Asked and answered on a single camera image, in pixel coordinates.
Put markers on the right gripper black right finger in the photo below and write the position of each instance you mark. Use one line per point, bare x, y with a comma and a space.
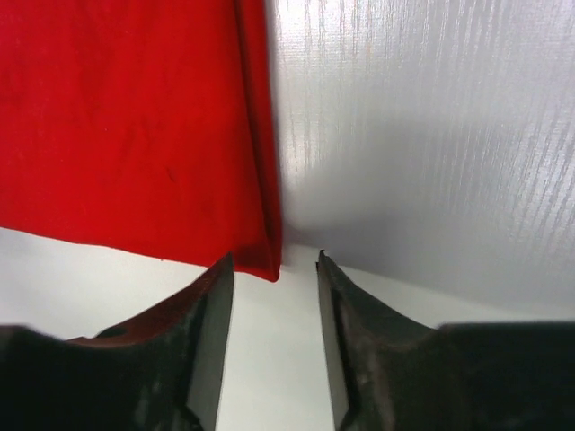
389, 372

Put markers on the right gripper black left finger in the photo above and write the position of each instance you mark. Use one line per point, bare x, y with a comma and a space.
159, 370

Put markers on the red t shirt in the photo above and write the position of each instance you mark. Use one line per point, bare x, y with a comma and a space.
144, 126

